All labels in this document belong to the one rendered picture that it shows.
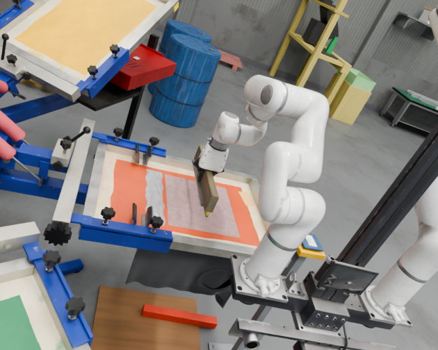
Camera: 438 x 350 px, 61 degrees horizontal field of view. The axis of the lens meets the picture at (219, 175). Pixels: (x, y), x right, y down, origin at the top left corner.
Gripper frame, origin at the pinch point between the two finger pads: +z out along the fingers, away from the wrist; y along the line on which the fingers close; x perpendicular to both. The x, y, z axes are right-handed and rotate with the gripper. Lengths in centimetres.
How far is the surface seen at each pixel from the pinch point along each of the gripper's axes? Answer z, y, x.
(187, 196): 14.0, -2.4, 4.0
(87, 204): 10.6, -41.6, -17.5
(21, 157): 7, -66, -2
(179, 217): 14.1, -7.2, -10.6
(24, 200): 108, -79, 96
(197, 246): 11.5, -2.4, -28.7
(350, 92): 48, 378, 498
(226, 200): 13.9, 17.0, 7.7
